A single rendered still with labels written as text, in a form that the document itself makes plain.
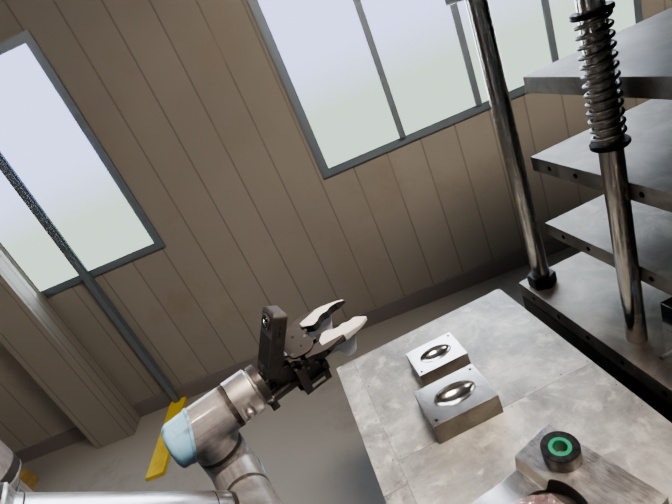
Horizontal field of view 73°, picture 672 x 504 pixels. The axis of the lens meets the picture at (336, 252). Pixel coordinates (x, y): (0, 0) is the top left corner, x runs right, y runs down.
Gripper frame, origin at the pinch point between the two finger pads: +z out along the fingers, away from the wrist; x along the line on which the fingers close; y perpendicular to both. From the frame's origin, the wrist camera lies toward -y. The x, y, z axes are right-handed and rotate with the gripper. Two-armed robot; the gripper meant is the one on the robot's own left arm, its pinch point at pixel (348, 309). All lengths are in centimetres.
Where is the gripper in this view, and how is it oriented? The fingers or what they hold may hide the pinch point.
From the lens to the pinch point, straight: 80.3
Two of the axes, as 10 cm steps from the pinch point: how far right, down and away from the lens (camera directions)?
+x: 5.3, 3.1, -7.9
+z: 7.9, -5.1, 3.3
